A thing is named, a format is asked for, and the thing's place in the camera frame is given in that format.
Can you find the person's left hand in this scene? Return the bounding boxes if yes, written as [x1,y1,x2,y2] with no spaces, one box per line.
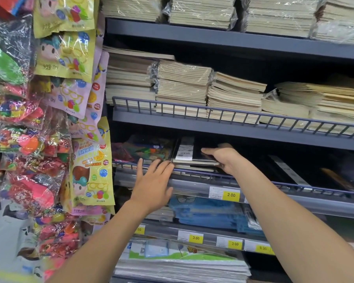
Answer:
[129,157,175,215]

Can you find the person's right hand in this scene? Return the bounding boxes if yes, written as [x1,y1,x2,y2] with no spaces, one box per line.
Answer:
[201,143,248,176]

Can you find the row of black shelved notebooks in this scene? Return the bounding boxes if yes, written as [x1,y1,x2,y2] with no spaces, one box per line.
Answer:
[265,153,354,199]

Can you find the grey metal store shelving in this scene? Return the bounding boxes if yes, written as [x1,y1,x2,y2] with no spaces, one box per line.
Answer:
[102,14,354,283]

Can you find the person's left forearm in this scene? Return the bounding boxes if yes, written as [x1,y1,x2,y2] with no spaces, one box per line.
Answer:
[46,199,153,283]

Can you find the person's right forearm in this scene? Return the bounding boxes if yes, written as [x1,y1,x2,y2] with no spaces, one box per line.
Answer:
[233,160,354,283]

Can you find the row of yellow price labels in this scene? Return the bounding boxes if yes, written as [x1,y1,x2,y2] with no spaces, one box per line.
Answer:
[134,185,276,257]

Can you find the colourful illustrated book packs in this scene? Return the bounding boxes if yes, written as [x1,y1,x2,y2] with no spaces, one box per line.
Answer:
[112,135,177,165]

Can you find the stack of blue exercise books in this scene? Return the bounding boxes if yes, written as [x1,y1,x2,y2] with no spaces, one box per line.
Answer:
[168,196,264,235]

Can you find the stack of green white workbooks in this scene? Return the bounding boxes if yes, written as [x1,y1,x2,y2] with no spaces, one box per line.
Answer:
[115,238,252,283]

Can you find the stacks of beige exercise books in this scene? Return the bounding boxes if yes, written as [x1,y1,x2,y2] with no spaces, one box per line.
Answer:
[102,0,354,136]

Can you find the hanging colourful packets display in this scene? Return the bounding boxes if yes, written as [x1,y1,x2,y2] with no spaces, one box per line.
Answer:
[0,0,116,283]

